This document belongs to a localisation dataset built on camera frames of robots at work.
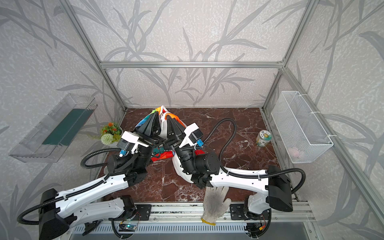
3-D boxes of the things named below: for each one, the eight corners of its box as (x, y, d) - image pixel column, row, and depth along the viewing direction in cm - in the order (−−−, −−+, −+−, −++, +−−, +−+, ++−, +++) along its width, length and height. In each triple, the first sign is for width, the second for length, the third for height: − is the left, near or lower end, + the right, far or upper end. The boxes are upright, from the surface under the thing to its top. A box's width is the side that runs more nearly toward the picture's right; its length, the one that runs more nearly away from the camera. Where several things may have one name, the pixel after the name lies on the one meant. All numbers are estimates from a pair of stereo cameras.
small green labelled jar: (257, 147, 100) (261, 140, 93) (254, 137, 105) (258, 130, 98) (268, 147, 100) (273, 140, 93) (265, 137, 105) (269, 130, 98)
